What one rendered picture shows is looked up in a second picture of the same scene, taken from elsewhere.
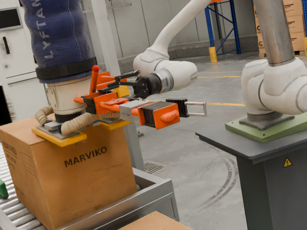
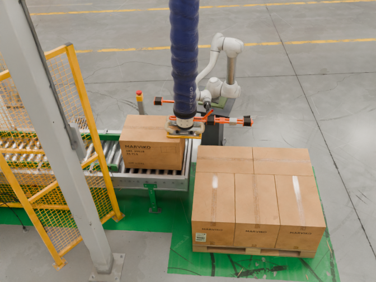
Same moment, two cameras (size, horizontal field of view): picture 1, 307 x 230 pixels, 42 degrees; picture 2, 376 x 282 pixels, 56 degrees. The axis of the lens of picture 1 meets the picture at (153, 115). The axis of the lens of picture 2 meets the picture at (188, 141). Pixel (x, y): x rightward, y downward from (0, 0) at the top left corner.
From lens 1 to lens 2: 3.11 m
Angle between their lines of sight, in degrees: 54
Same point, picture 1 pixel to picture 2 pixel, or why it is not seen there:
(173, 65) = (208, 94)
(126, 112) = (233, 123)
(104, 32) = not seen: outside the picture
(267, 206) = (217, 127)
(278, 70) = (233, 87)
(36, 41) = (186, 106)
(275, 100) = (230, 95)
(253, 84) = (217, 89)
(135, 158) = not seen: hidden behind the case
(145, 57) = not seen: hidden behind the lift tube
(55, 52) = (193, 107)
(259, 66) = (217, 82)
